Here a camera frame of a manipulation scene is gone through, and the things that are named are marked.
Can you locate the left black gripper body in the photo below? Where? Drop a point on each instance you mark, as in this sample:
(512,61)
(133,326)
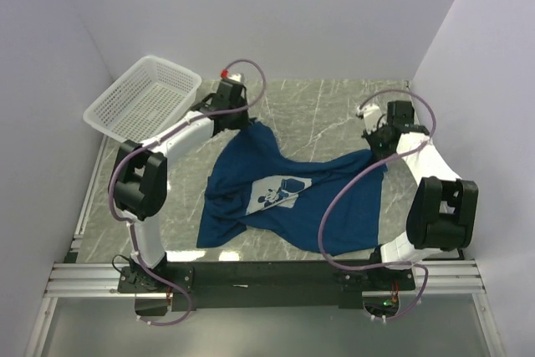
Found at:
(239,119)

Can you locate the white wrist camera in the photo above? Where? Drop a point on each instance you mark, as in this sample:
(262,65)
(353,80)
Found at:
(233,76)
(371,115)

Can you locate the blue mickey mouse t-shirt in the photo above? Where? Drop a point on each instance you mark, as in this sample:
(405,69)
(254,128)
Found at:
(252,185)

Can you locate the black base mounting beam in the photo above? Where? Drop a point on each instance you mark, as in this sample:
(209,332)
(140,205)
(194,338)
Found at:
(218,285)

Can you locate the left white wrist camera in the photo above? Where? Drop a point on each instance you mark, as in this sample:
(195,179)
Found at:
(233,76)

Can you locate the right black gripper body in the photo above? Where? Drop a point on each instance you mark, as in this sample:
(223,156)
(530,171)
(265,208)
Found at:
(377,142)

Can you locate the white plastic mesh basket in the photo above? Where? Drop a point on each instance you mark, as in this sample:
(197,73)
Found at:
(153,94)

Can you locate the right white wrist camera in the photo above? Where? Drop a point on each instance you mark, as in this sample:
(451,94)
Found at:
(371,115)

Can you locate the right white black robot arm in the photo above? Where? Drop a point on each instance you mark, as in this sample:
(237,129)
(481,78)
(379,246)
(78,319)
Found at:
(442,214)

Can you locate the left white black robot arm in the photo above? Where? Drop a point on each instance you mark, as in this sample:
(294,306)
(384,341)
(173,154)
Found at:
(138,186)

